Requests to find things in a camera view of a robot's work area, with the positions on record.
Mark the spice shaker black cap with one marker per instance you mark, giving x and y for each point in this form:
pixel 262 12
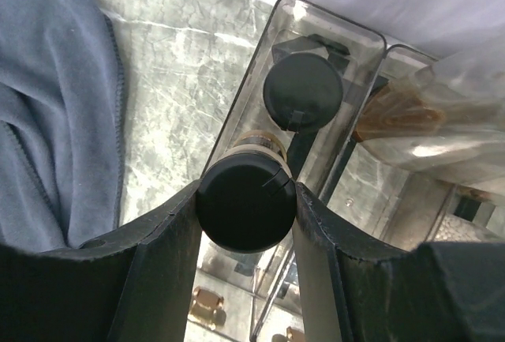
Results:
pixel 302 92

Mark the blue grey towel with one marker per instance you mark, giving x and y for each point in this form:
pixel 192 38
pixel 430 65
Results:
pixel 62 109

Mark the clear acrylic organizer rack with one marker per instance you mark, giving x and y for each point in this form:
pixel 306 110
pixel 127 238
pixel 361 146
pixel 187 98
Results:
pixel 256 297

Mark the salt jar black lid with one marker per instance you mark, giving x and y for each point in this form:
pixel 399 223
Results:
pixel 456 229

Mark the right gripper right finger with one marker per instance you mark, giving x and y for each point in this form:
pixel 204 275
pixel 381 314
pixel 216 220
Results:
pixel 354 287

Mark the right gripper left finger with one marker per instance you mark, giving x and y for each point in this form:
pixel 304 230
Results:
pixel 132 284

